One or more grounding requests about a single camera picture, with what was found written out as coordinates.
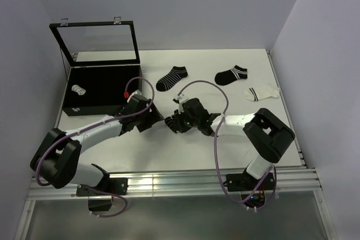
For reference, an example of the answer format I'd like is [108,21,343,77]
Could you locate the black white-striped sock white toe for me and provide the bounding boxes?
[164,116,176,133]

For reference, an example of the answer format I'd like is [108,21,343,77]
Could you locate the black sock with purple stripes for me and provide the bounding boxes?
[156,66,188,92]

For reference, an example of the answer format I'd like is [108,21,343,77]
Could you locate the white sock black thin stripes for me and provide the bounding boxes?
[71,84,86,96]

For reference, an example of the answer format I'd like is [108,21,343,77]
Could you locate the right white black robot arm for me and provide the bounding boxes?
[165,98,295,189]

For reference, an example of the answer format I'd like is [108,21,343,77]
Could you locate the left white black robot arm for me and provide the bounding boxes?
[30,94,164,194]

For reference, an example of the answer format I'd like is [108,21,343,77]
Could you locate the black display case base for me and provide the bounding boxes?
[62,65,142,116]

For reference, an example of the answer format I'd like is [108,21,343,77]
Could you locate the black glass-panel case lid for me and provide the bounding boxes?
[49,16,140,67]

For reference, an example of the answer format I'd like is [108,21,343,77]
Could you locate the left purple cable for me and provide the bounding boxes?
[35,76,155,218]

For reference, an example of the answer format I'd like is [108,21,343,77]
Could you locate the purple cable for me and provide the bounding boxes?
[177,80,278,206]
[35,76,155,218]

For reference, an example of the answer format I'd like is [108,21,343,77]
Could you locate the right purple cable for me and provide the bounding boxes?
[177,80,278,206]

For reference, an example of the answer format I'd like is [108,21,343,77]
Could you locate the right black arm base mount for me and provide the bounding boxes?
[223,173,277,210]

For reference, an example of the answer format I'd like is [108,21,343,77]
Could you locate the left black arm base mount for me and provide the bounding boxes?
[76,178,128,218]

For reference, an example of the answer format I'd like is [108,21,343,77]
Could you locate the aluminium front frame rail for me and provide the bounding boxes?
[15,167,338,239]

